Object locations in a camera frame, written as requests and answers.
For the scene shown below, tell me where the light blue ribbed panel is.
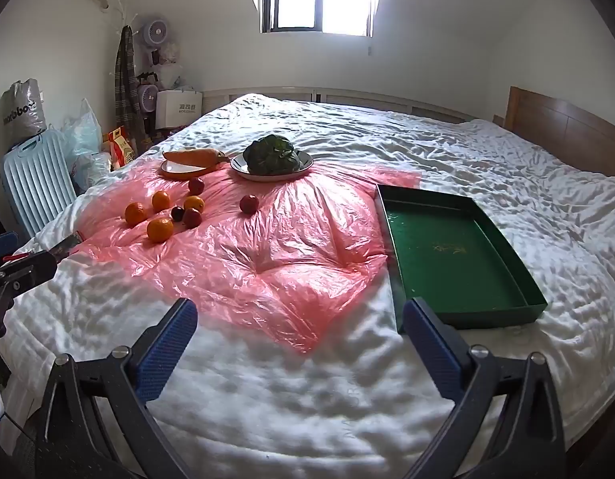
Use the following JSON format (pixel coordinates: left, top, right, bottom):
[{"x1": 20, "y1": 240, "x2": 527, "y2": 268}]
[{"x1": 0, "y1": 129, "x2": 77, "y2": 238}]

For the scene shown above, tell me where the pink plastic sheet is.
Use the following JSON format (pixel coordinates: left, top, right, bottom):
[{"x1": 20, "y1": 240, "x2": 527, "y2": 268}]
[{"x1": 70, "y1": 152, "x2": 423, "y2": 355}]

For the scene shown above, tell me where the white bed quilt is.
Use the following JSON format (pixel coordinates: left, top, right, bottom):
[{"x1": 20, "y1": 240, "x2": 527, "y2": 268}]
[{"x1": 0, "y1": 92, "x2": 615, "y2": 479}]

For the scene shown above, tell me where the clear plastic bag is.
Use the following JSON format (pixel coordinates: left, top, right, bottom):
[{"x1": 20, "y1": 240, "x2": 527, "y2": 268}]
[{"x1": 63, "y1": 99, "x2": 111, "y2": 193}]

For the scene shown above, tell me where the plaid scarf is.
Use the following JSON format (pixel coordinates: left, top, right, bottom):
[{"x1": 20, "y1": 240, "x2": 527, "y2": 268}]
[{"x1": 114, "y1": 25, "x2": 141, "y2": 133}]

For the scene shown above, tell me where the white coat rack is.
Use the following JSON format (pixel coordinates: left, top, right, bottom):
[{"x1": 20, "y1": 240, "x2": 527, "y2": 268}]
[{"x1": 110, "y1": 0, "x2": 138, "y2": 31}]

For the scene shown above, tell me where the orange-rimmed white plate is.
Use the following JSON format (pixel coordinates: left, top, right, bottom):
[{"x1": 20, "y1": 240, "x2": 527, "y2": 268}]
[{"x1": 160, "y1": 157, "x2": 216, "y2": 179}]

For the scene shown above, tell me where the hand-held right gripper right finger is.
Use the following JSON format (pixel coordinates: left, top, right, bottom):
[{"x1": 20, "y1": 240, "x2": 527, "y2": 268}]
[{"x1": 402, "y1": 298, "x2": 568, "y2": 479}]

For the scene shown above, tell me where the orange printed box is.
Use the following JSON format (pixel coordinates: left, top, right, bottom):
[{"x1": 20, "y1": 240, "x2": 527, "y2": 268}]
[{"x1": 102, "y1": 126, "x2": 137, "y2": 168}]

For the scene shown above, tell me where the silver plastic bag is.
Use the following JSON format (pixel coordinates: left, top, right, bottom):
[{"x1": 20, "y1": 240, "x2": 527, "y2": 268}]
[{"x1": 0, "y1": 79, "x2": 46, "y2": 153}]

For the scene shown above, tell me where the large lavender fan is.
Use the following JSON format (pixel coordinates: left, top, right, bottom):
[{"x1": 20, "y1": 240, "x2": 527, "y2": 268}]
[{"x1": 140, "y1": 20, "x2": 169, "y2": 51}]

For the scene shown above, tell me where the wooden headboard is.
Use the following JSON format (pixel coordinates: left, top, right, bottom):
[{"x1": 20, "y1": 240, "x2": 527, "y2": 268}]
[{"x1": 493, "y1": 86, "x2": 615, "y2": 178}]

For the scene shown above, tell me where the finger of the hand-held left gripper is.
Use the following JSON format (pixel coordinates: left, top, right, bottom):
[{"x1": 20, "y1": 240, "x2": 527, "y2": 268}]
[{"x1": 48, "y1": 232, "x2": 85, "y2": 263}]

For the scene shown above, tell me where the dark green leafy vegetable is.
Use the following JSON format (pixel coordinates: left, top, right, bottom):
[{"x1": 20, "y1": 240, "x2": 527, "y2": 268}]
[{"x1": 242, "y1": 135, "x2": 302, "y2": 176}]

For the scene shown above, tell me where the green cardboard tray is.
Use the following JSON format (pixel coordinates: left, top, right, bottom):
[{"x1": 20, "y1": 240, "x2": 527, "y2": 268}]
[{"x1": 376, "y1": 184, "x2": 548, "y2": 334}]

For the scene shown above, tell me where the white cardboard box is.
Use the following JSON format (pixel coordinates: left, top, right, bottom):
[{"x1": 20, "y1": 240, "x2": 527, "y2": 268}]
[{"x1": 155, "y1": 89, "x2": 203, "y2": 131}]

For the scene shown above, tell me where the orange carrot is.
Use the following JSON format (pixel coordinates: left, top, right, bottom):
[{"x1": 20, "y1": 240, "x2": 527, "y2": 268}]
[{"x1": 162, "y1": 148, "x2": 231, "y2": 166}]

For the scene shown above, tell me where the white panelled ledge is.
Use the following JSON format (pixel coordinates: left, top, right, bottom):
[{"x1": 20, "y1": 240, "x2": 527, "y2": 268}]
[{"x1": 202, "y1": 87, "x2": 478, "y2": 121}]

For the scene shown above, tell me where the shiny metal plate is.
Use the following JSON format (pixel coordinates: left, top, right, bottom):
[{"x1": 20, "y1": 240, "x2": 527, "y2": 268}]
[{"x1": 230, "y1": 150, "x2": 314, "y2": 182}]

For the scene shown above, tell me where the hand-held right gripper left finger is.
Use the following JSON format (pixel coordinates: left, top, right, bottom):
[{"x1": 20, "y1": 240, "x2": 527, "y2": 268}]
[{"x1": 35, "y1": 298, "x2": 198, "y2": 479}]

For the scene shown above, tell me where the small lavender fan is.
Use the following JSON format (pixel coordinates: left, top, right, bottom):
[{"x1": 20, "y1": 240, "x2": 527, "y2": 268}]
[{"x1": 136, "y1": 85, "x2": 161, "y2": 111}]

